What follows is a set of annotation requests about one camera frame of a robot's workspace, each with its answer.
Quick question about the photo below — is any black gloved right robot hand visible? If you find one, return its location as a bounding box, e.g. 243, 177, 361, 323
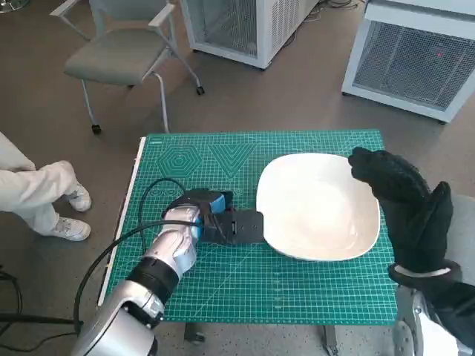
347, 146, 455, 274

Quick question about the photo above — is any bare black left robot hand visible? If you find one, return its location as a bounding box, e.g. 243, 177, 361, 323
183, 188, 237, 240

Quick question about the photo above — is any white square plate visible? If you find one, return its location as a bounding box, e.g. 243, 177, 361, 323
255, 152, 381, 263

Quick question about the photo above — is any green cutting mat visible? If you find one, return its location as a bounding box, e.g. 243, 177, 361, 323
114, 128, 397, 328

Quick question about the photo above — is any white mesh cabinet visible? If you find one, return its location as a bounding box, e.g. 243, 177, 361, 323
341, 0, 475, 125
179, 0, 321, 70

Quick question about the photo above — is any grey chair with armrests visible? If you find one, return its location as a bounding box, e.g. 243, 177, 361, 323
49, 0, 207, 136

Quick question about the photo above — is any person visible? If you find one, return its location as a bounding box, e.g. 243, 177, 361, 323
0, 131, 93, 243

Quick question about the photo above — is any black floor bar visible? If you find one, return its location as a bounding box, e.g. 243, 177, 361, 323
0, 312, 77, 325

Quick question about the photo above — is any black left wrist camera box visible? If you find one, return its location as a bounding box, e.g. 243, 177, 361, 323
200, 208, 266, 246

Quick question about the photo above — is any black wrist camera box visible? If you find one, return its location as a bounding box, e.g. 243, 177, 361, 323
200, 208, 266, 246
428, 280, 475, 346

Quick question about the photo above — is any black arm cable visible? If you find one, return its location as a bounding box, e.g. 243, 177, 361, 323
73, 220, 196, 332
138, 178, 194, 257

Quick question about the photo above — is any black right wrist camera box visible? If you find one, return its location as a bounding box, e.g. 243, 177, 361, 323
428, 280, 475, 346

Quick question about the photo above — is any metal table bracket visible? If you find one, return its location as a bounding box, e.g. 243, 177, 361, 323
183, 321, 208, 343
321, 326, 339, 356

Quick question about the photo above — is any black floor cable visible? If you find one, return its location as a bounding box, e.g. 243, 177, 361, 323
0, 263, 85, 352

